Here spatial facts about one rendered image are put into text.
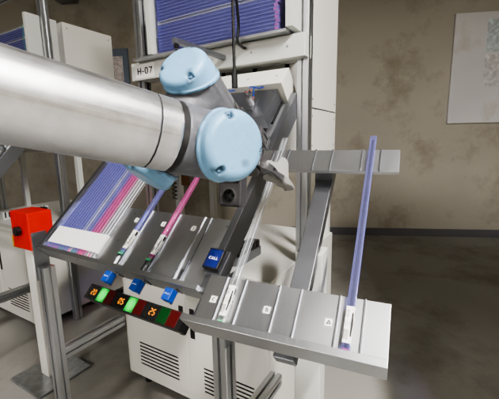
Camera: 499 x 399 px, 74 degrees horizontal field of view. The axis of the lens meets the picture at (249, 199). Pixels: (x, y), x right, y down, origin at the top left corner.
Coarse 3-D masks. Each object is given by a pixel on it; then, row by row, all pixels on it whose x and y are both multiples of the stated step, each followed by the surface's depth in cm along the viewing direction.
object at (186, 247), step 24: (168, 216) 97; (192, 216) 93; (120, 240) 98; (144, 240) 94; (168, 240) 90; (192, 240) 87; (216, 240) 84; (120, 264) 91; (144, 264) 87; (168, 264) 85; (192, 264) 82
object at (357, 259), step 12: (372, 144) 78; (372, 156) 75; (372, 168) 73; (360, 216) 66; (360, 228) 64; (360, 240) 62; (360, 252) 61; (360, 264) 60; (348, 300) 56; (348, 348) 51
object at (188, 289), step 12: (48, 252) 107; (60, 252) 101; (84, 264) 102; (96, 264) 94; (108, 264) 90; (120, 276) 95; (132, 276) 89; (144, 276) 83; (156, 276) 81; (180, 288) 79; (192, 288) 75
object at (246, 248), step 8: (280, 144) 87; (280, 152) 85; (272, 184) 80; (264, 192) 77; (264, 200) 76; (264, 208) 75; (256, 216) 73; (256, 224) 72; (256, 232) 72; (248, 240) 70; (248, 248) 69; (240, 256) 68; (240, 264) 66; (240, 272) 65; (232, 280) 65; (224, 320) 60
